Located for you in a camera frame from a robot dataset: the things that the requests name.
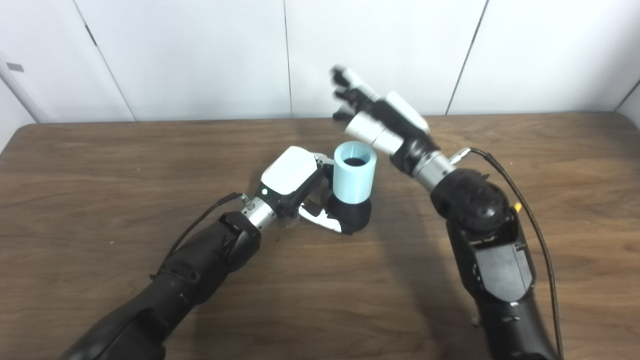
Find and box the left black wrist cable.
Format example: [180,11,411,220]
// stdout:
[150,192,251,281]

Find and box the black flared nozzle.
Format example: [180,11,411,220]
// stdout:
[325,195,372,236]

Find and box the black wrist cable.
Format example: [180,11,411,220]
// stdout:
[450,147,565,360]
[150,192,251,281]

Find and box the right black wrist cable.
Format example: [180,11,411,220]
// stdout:
[450,147,565,360]

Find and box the light-blue hose piece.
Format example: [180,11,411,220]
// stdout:
[332,141,378,206]

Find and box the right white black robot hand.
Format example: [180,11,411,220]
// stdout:
[330,65,441,176]

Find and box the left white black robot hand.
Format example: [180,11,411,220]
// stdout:
[254,146,346,235]

